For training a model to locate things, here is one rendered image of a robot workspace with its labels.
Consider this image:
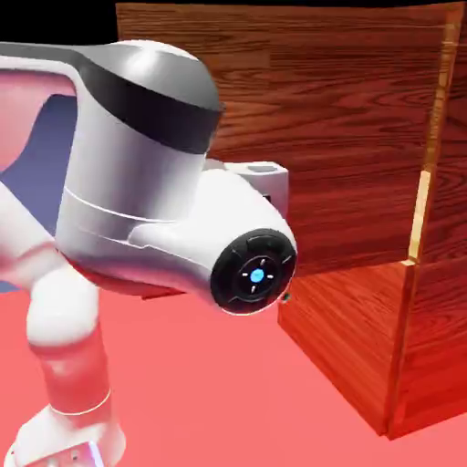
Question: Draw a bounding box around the large wooden cabinet door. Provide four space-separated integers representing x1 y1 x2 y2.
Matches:
407 1 467 266

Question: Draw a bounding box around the red-brown wooden cabinet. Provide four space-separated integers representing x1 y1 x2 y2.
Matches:
115 0 467 441

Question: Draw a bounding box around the small wooden cabinet door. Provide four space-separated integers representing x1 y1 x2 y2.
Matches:
385 254 467 441

